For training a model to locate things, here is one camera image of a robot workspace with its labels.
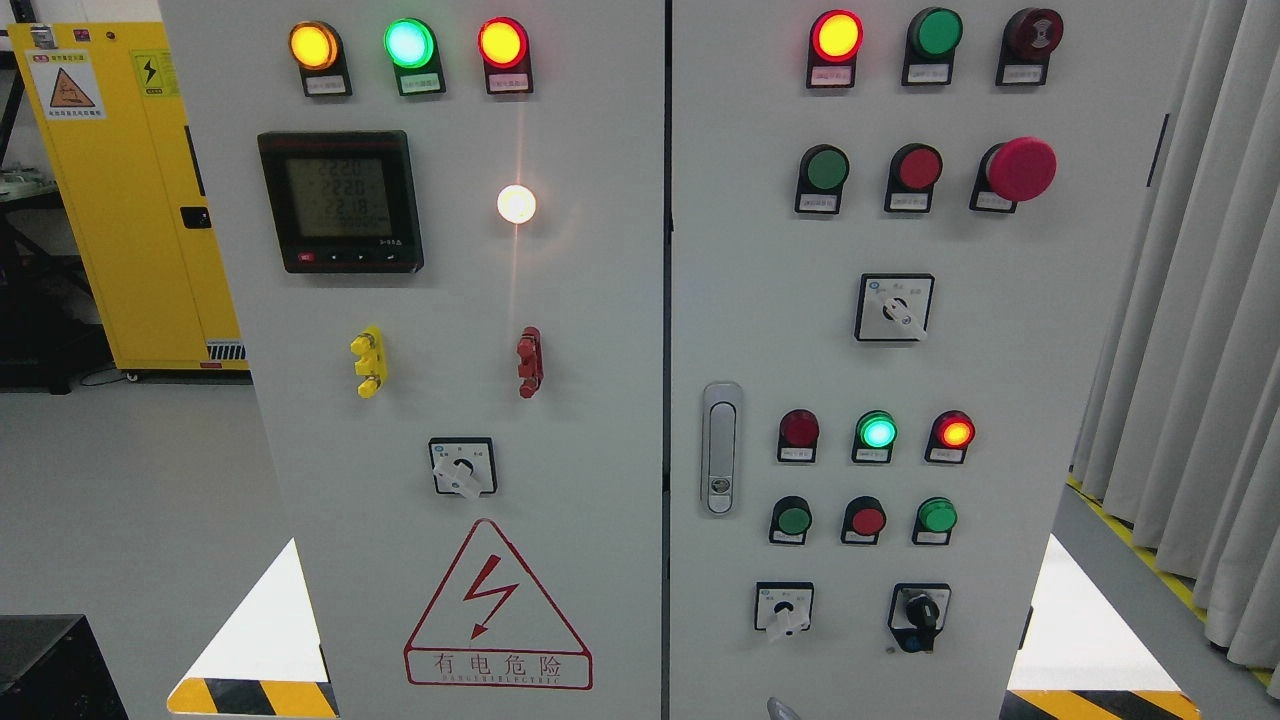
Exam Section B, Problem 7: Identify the upper right rotary selector switch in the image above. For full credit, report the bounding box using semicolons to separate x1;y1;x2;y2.
852;273;934;343

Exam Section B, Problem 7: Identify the red indicator lamp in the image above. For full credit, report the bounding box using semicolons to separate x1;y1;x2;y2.
477;15;534;95
776;407;820;464
805;9;865;88
924;410;977;465

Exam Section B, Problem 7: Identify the green push button upper row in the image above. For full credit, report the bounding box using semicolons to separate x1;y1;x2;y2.
794;143;850;215

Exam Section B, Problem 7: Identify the grey left cabinet door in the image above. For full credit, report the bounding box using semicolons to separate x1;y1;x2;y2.
160;1;666;719

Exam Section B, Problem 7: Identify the green start push button left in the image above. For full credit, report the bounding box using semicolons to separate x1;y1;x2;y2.
768;495;813;546

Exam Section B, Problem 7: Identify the red push button row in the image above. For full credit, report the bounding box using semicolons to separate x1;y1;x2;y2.
883;143;945;214
840;496;887;546

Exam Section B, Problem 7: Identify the black box bottom left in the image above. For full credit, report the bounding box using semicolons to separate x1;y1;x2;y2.
1;614;128;719

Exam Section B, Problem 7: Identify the red electric danger warning sticker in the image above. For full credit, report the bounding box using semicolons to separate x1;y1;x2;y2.
403;518;594;691

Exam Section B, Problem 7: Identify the silver robotic hand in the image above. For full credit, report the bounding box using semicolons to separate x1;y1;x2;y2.
765;696;801;720

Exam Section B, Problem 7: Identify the black knob selector switch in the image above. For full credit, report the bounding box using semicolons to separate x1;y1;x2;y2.
886;582;952;653

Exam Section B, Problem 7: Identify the red indicator lamp top right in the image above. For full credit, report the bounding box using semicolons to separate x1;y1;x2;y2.
805;9;865;88

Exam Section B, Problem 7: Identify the lower white rotary selector switch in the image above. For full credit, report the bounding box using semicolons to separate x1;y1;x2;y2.
754;582;815;643

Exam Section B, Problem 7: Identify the yellow terminal connector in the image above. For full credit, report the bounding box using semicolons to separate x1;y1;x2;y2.
349;325;388;398

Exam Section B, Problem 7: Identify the green push button lower right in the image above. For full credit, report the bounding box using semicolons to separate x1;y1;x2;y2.
911;496;959;546

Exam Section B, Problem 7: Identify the silver cabinet door handle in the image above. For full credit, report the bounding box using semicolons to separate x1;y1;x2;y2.
700;382;744;516

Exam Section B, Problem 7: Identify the red terminal connector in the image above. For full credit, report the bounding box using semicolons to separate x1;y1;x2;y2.
515;325;544;398

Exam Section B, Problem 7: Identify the red push button lower row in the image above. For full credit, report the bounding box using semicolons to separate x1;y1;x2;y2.
840;496;887;546

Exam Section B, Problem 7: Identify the red indicator lamp lower right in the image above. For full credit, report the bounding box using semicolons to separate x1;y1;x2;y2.
924;410;977;465

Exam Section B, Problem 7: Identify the green indicator lamp lower middle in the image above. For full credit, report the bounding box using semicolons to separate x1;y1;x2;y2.
851;409;899;464

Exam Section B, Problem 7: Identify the red indicator lamp top left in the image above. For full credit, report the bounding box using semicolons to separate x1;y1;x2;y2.
477;15;534;95

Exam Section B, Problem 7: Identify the grey right cabinet door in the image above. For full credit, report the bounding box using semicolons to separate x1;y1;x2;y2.
668;1;1197;719

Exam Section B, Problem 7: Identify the red emergency stop mushroom button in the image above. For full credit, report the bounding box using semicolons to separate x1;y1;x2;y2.
969;136;1059;214

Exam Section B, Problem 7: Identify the red indicator lamp lower left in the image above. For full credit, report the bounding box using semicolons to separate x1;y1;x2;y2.
776;407;820;464

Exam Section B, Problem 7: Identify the white indicator lamp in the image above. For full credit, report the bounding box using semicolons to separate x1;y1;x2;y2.
495;184;538;225

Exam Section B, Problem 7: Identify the dark red buzzer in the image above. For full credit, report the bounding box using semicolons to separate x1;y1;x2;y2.
995;6;1065;87

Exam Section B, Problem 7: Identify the green indicator lamp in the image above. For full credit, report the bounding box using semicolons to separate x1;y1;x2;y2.
851;409;899;464
901;6;964;87
383;17;445;96

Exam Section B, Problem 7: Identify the yellow safety storage cabinet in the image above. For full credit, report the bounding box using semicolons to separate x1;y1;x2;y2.
8;22;248;373

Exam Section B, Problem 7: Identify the grey cabinet door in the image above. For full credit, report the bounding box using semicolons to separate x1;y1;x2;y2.
160;1;666;719
668;1;1197;719

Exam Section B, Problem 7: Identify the black digital power meter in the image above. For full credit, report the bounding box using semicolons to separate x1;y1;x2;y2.
257;129;424;274

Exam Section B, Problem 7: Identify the red push button upper row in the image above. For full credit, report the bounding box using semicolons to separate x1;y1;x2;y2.
883;143;945;214

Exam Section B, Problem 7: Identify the grey curtain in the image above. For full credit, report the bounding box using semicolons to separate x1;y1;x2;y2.
1073;1;1279;673

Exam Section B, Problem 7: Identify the green indicator lamp top left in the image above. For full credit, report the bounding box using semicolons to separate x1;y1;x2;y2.
383;17;445;96

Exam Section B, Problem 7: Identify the green indicator lamp top right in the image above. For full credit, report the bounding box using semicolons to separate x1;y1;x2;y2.
901;6;964;87

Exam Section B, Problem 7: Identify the orange indicator lamp top left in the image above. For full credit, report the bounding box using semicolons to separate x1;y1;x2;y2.
288;20;353;97

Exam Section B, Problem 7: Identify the left door rotary selector switch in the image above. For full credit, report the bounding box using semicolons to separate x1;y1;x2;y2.
428;437;498;500

